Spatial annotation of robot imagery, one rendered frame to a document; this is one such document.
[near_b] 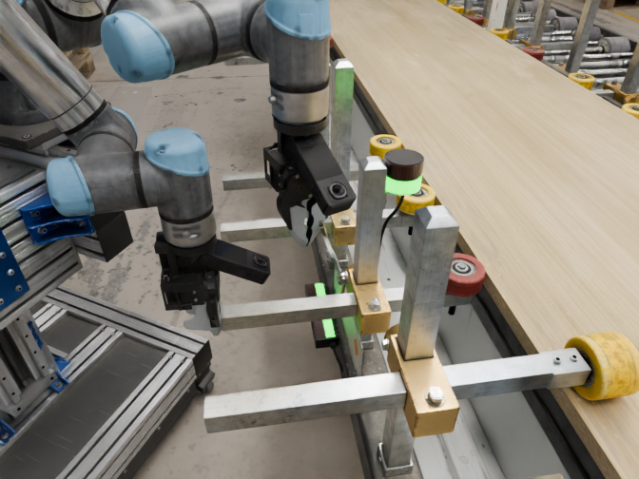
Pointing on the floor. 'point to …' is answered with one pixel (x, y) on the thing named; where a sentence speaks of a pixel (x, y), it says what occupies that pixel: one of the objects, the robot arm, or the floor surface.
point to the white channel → (496, 14)
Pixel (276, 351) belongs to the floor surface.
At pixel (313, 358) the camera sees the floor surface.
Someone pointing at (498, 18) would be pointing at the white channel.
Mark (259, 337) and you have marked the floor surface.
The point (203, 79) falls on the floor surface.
